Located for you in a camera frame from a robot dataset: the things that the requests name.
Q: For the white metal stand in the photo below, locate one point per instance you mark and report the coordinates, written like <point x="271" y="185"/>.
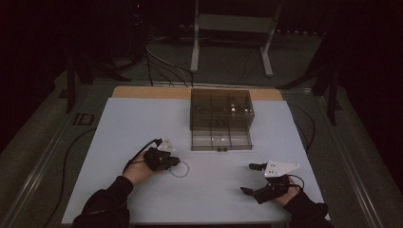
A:
<point x="195" y="47"/>

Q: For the person's right hand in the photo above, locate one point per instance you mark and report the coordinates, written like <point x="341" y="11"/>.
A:
<point x="288" y="196"/>

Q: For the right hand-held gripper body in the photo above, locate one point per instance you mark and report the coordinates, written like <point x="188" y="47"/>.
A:
<point x="272" y="186"/>

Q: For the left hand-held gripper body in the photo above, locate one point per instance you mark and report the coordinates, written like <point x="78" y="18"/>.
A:
<point x="158" y="158"/>

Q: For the tinted plastic drawer box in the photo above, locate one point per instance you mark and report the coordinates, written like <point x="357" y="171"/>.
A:
<point x="221" y="107"/>

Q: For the person's left hand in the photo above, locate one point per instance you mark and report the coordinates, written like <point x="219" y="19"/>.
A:
<point x="138" y="171"/>

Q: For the black stand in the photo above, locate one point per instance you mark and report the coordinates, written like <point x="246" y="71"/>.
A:
<point x="70" y="88"/>
<point x="332" y="95"/>

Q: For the grey metal floor rail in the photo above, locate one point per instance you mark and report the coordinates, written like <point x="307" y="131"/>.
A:
<point x="348" y="164"/>
<point x="38" y="177"/>

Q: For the white table cover board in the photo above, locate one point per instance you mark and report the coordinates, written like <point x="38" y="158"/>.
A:
<point x="206" y="196"/>

